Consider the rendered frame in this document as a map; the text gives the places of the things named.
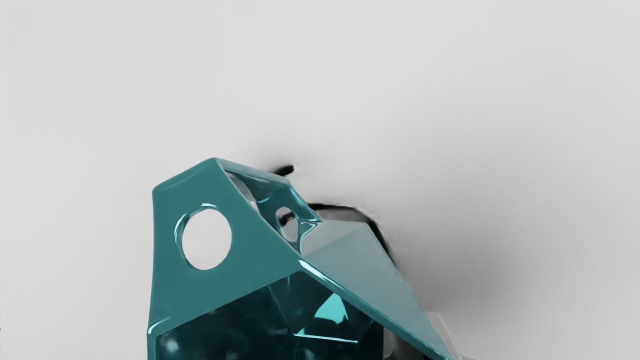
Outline teal faceted mug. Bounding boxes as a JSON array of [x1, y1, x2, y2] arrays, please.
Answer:
[[146, 157, 456, 360]]

